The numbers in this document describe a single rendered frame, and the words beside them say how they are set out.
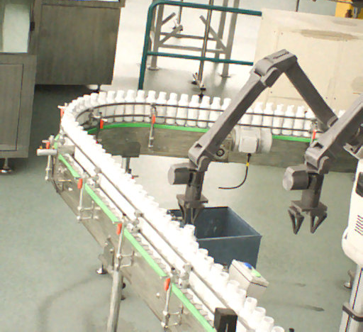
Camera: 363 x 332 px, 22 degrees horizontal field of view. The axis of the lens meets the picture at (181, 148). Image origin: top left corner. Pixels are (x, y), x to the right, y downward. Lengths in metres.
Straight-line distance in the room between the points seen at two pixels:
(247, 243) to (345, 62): 3.82
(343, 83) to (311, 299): 2.49
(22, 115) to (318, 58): 2.42
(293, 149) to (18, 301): 1.72
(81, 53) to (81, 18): 0.34
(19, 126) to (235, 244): 3.05
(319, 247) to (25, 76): 2.33
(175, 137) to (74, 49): 3.77
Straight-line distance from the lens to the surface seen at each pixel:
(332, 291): 5.85
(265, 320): 2.94
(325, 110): 3.41
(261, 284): 3.29
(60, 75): 8.79
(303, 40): 7.50
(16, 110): 6.68
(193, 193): 3.27
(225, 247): 3.97
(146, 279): 3.59
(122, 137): 5.04
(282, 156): 5.26
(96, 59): 8.86
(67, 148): 4.33
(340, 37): 7.58
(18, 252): 5.74
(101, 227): 3.98
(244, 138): 5.00
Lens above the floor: 2.55
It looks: 19 degrees down
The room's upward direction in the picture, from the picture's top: 8 degrees clockwise
